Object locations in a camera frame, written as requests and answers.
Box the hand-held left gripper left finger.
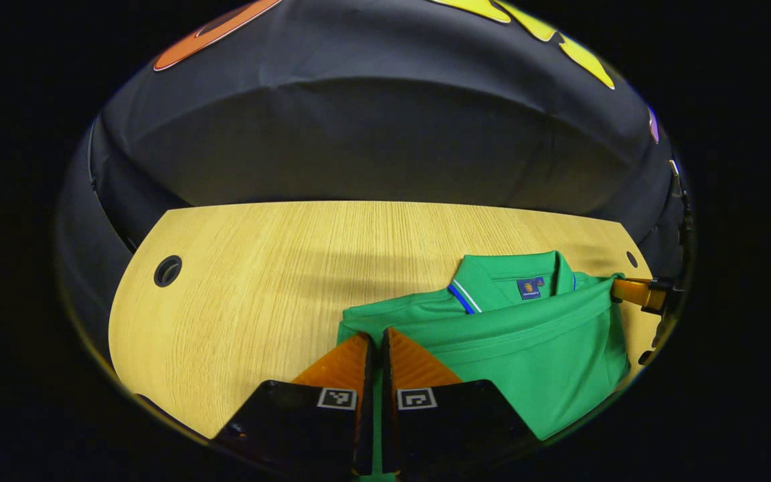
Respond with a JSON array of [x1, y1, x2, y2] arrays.
[[211, 331, 377, 479]]

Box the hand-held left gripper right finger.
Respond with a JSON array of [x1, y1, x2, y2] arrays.
[[381, 326, 540, 479]]

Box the green T-shirt with blue trim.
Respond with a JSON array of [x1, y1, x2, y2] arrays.
[[337, 250, 632, 479]]

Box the black backdrop cloth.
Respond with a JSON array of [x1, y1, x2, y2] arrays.
[[56, 0, 691, 349]]

